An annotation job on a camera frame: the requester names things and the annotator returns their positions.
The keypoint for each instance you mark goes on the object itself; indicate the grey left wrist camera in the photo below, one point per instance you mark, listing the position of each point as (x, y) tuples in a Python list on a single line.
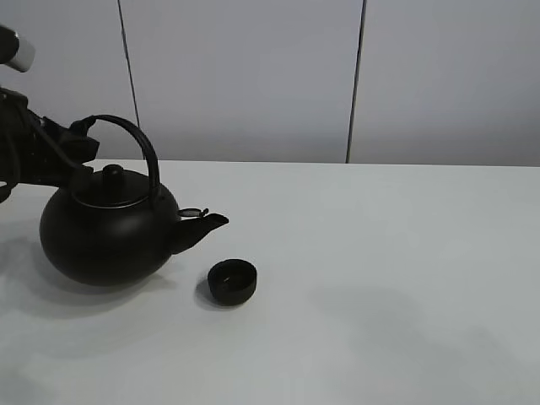
[(15, 51)]

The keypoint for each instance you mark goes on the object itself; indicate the black round teapot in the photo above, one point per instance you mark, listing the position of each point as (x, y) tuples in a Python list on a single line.
[(124, 226)]

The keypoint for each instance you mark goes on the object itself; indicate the small black teacup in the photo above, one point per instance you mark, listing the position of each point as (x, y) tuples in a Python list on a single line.
[(232, 282)]

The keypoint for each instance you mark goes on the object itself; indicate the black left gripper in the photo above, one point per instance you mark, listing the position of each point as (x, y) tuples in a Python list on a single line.
[(29, 155)]

